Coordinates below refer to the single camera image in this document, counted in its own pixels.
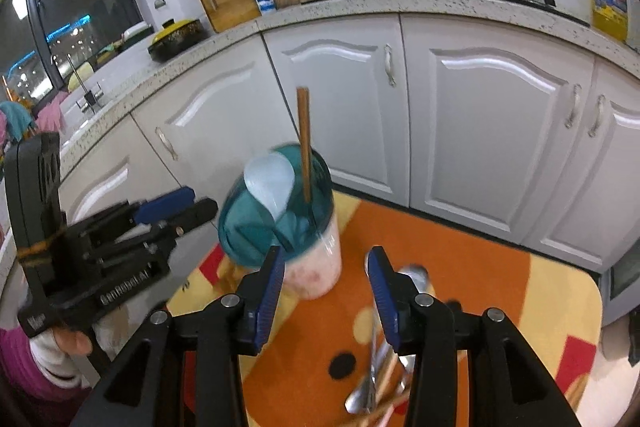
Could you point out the black casserole with yellow lid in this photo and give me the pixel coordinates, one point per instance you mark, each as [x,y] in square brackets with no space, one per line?
[177,39]

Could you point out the white bowl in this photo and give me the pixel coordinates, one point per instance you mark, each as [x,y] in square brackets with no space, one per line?
[136,34]

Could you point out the white ceramic spoon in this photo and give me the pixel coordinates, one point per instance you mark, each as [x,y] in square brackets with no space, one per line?
[267,182]

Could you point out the white spoon on mat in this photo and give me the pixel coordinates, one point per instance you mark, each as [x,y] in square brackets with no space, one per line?
[359,399]

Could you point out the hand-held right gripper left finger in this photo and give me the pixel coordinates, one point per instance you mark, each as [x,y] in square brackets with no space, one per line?
[267,299]

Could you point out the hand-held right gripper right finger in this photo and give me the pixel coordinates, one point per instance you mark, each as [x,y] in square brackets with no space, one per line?
[382,302]

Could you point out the person's left hand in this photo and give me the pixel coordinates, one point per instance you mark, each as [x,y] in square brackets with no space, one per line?
[75,342]

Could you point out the dark window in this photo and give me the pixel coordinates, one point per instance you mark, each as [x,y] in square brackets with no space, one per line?
[75,7]

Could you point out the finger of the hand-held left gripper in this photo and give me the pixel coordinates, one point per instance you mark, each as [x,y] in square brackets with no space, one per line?
[165,207]
[200,213]

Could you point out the wooden chopstick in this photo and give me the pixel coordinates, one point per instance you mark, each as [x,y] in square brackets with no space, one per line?
[303,132]
[386,377]
[380,409]

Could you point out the person's left forearm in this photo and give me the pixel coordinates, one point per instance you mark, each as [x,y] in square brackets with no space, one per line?
[30,382]

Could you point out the metal faucet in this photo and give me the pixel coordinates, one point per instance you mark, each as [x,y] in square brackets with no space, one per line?
[89,97]

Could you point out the orange cartoon mat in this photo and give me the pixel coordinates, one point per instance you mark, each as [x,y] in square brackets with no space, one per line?
[475,267]

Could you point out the pink cloth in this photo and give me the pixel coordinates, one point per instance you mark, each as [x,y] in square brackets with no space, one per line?
[52,114]

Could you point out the teal-lidded utensil cup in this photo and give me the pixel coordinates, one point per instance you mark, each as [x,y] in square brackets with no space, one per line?
[240,232]

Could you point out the white cabinet door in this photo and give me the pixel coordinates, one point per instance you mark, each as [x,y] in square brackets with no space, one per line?
[615,187]
[215,117]
[105,177]
[340,107]
[490,132]

